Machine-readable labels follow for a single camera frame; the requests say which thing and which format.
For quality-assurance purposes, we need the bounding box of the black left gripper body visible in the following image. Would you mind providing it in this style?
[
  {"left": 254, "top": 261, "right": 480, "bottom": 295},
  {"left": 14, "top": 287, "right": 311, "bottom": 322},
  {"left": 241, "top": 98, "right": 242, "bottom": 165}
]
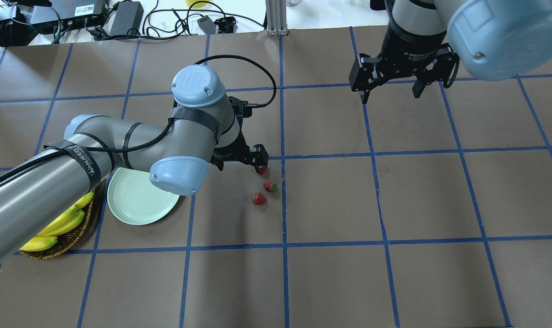
[{"left": 210, "top": 96, "right": 269, "bottom": 173}]

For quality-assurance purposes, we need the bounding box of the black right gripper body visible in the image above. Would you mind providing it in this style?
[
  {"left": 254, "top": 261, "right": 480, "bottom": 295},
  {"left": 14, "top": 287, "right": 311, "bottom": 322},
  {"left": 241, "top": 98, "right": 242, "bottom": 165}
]
[{"left": 349, "top": 23, "right": 460, "bottom": 92}]

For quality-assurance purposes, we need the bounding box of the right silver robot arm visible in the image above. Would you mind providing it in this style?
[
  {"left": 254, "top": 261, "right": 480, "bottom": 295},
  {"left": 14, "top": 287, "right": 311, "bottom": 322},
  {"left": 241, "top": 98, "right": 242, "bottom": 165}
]
[{"left": 349, "top": 0, "right": 552, "bottom": 104}]

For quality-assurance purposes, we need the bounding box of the light green plate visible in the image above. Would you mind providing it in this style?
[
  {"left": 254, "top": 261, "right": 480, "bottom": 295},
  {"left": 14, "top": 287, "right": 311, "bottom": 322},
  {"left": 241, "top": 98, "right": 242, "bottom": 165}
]
[{"left": 107, "top": 168, "right": 180, "bottom": 226}]

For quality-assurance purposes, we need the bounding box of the woven wicker basket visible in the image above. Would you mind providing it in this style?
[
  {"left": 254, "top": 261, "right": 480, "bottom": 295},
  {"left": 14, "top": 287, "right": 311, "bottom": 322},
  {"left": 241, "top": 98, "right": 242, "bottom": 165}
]
[{"left": 19, "top": 198, "right": 96, "bottom": 260}]

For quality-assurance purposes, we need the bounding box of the yellow banana bunch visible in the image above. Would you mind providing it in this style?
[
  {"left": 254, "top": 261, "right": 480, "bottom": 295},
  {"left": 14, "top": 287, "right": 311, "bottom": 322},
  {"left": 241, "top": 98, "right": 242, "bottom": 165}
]
[{"left": 19, "top": 191, "right": 95, "bottom": 252}]

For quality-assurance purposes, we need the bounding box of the aluminium frame post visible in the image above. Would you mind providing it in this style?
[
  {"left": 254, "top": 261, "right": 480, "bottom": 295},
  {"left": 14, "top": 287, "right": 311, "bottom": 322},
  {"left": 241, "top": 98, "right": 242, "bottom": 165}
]
[{"left": 265, "top": 0, "right": 289, "bottom": 36}]

